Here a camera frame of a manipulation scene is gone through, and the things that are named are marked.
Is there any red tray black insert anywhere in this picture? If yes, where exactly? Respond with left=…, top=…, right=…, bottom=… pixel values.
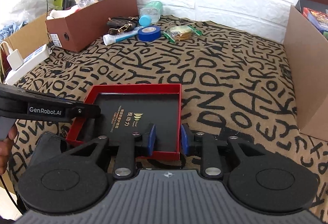
left=66, top=84, right=182, bottom=161

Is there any blue tape roll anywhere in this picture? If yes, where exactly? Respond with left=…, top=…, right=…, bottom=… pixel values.
left=138, top=25, right=161, bottom=42

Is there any green snack pack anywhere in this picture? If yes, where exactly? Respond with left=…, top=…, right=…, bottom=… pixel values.
left=163, top=25, right=202, bottom=43

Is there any person's left hand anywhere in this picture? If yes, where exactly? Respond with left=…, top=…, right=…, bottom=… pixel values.
left=0, top=124, right=17, bottom=175

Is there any white blue power strip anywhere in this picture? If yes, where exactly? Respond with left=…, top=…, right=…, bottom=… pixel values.
left=5, top=44, right=52, bottom=85

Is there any white charger plug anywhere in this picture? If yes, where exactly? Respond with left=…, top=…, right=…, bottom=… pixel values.
left=7, top=49, right=24, bottom=70

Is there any large cardboard box left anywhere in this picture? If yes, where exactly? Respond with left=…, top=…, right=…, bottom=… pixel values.
left=4, top=14, right=49, bottom=59

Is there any light blue cloth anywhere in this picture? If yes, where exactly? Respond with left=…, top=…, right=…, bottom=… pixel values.
left=0, top=20, right=28, bottom=42

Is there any brown shoe box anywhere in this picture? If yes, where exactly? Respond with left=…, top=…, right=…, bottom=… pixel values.
left=46, top=0, right=138, bottom=52

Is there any white rubber glove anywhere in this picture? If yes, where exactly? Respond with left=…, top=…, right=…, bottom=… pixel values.
left=47, top=5, right=80, bottom=20

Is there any black green bag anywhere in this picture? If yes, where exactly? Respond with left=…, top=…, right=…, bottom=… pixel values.
left=53, top=0, right=69, bottom=10

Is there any black patterned wallet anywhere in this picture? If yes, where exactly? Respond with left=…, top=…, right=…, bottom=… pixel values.
left=106, top=17, right=139, bottom=35

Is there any clear glass cup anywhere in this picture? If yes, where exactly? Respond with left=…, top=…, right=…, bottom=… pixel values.
left=77, top=0, right=96, bottom=8

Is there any green label water bottle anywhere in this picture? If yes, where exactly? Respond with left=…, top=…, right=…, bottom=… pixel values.
left=139, top=1, right=163, bottom=27

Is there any cardboard box right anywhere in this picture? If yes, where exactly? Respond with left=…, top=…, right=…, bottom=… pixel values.
left=284, top=6, right=327, bottom=141

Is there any colourful box in carton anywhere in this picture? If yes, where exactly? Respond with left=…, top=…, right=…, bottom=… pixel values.
left=302, top=7, right=328, bottom=38

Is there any white charger cable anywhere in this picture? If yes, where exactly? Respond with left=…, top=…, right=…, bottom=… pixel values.
left=0, top=40, right=14, bottom=79

